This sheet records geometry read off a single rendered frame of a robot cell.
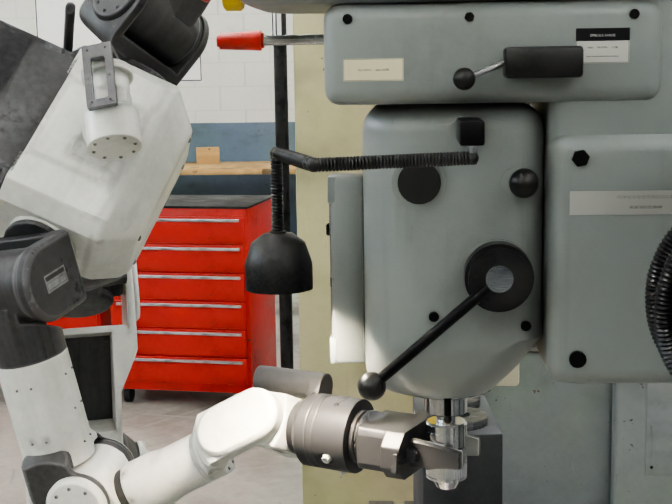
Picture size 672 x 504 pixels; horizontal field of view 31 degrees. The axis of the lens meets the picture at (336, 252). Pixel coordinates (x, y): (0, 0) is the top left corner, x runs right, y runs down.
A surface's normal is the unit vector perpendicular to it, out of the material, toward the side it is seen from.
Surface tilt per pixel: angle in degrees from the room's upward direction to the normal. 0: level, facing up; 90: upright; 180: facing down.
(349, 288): 90
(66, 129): 58
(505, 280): 90
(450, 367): 118
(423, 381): 125
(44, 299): 82
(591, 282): 90
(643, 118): 90
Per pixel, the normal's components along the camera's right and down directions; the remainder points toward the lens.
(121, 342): 0.26, -0.02
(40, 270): 0.92, -0.10
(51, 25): -0.06, 0.15
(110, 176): 0.22, -0.41
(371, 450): -0.47, 0.14
